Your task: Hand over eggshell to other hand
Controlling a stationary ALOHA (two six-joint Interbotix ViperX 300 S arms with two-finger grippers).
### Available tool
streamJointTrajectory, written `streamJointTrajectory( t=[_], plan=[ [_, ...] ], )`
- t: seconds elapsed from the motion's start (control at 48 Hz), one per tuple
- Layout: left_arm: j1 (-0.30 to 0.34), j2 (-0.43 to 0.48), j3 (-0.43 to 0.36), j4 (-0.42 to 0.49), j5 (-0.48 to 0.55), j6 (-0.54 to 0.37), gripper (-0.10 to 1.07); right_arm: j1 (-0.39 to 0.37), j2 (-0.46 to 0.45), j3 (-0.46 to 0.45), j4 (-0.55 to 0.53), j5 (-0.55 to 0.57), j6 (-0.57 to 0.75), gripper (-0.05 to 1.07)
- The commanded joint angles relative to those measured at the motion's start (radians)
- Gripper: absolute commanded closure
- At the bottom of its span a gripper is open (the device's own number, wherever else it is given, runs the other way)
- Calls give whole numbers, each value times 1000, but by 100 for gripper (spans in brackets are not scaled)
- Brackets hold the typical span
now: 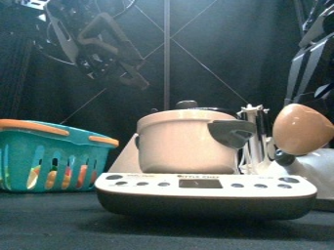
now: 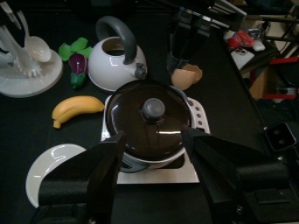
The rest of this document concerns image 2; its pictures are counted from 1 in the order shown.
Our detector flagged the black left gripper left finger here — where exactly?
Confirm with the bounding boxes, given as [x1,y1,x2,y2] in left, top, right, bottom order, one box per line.
[38,132,127,224]

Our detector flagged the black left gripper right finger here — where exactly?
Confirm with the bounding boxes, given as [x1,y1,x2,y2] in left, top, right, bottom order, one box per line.
[182,125,293,224]

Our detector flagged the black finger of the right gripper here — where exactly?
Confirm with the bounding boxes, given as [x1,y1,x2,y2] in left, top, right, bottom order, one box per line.
[182,23,214,68]
[166,17,187,74]

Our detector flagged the tan broken eggshell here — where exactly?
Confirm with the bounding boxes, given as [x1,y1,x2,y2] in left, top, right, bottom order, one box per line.
[171,64,205,91]

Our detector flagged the white toy stove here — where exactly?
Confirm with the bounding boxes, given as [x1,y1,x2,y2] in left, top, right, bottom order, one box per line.
[101,94,211,185]

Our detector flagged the red and white bundle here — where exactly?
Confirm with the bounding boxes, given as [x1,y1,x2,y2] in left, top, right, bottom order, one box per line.
[226,29,267,53]

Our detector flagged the white box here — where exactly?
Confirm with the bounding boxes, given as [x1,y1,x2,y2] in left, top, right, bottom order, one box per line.
[230,47,258,70]

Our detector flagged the white plate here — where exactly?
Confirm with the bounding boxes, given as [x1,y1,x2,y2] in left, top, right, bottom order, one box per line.
[25,143,89,209]

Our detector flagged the black box with two holes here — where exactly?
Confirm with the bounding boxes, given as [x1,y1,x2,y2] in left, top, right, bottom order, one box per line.
[265,121,298,152]

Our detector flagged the dark pot lid grey knob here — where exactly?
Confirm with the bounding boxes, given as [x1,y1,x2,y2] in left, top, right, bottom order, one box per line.
[106,80,193,162]

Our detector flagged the yellow toy banana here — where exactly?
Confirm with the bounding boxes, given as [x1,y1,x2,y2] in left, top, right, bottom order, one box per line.
[51,95,107,130]

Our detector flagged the purple toy eggplant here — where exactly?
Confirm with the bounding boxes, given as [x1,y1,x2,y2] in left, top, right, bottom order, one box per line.
[69,52,90,89]

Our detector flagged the green toy lettuce leaf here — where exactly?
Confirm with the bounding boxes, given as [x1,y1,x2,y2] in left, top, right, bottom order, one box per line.
[58,37,95,62]

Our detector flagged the white round utensil stand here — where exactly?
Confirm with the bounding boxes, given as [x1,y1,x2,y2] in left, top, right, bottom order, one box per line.
[0,48,65,99]

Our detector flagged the white toy spoon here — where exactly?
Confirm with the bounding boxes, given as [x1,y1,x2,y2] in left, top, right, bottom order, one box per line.
[15,10,53,64]

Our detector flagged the white toy fork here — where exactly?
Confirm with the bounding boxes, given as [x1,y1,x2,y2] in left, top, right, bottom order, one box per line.
[0,25,43,79]

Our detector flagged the white pot with grey handles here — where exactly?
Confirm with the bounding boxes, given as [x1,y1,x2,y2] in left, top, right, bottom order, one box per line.
[105,84,198,174]

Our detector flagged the white kettle with grey handle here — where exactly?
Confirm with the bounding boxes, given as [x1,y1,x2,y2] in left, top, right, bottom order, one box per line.
[87,15,150,92]

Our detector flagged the red metal frame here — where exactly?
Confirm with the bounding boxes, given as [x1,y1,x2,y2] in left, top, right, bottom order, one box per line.
[249,56,299,101]

